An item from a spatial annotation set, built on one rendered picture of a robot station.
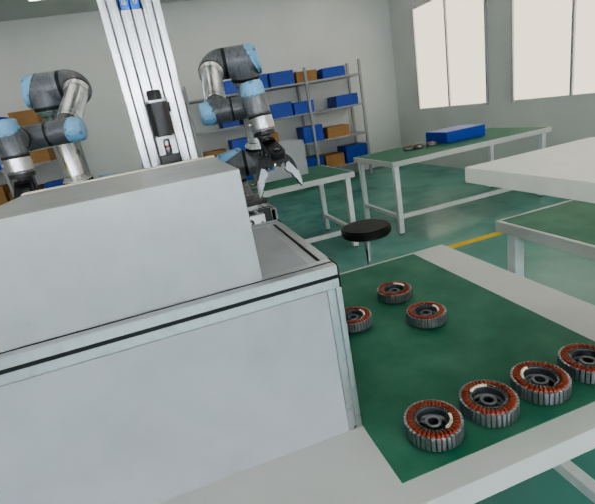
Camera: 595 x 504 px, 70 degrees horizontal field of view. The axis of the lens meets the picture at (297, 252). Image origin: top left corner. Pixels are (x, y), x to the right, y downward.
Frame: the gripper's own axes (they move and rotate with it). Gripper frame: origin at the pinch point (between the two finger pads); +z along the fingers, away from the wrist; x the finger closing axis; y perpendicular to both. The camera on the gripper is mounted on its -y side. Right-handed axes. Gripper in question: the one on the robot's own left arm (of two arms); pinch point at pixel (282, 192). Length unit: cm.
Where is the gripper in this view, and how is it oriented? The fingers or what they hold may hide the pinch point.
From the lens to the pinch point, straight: 138.9
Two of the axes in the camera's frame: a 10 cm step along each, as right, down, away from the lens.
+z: 2.7, 9.4, 2.1
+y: -2.5, -1.4, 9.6
